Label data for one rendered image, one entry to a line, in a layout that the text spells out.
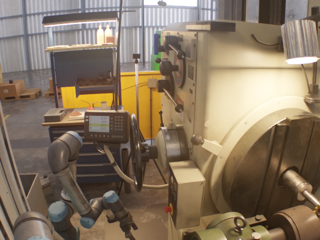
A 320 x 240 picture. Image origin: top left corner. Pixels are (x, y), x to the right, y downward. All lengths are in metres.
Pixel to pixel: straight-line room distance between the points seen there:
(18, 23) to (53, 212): 14.08
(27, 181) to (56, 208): 1.25
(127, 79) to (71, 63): 1.02
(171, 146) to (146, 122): 2.82
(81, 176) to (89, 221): 1.69
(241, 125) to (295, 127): 0.21
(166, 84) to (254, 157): 0.61
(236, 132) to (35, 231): 0.76
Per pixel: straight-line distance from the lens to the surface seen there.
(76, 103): 3.76
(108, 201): 1.34
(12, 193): 1.26
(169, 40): 1.14
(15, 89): 8.11
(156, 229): 2.55
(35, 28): 14.74
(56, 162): 1.19
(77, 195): 1.26
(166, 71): 1.07
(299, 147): 1.04
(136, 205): 2.84
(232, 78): 0.89
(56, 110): 2.88
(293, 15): 1.46
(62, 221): 1.45
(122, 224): 1.40
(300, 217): 0.91
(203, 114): 0.89
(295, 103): 1.07
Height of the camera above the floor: 1.86
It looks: 21 degrees down
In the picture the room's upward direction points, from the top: straight up
